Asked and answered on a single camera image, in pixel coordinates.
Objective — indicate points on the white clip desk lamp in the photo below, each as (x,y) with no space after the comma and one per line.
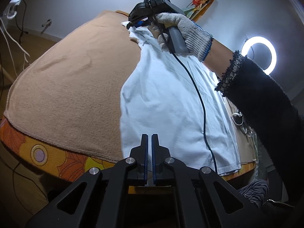
(11,10)

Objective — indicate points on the right forearm black sleeve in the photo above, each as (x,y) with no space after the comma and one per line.
(265,106)

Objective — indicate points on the colourful scarf on tripod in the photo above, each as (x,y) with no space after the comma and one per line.
(196,9)

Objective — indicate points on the ring light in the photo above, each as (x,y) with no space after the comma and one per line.
(262,52)

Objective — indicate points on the wall socket plug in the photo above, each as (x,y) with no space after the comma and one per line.
(46,25)

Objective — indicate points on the right gloved hand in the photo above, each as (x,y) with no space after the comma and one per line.
(197,41)

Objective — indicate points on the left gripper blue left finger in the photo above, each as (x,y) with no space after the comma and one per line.
(138,174)

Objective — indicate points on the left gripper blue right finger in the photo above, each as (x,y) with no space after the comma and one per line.
(159,154)

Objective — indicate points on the orange floral bed sheet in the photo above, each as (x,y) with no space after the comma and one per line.
(59,158)

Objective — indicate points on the white t-shirt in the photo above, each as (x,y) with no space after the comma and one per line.
(175,97)

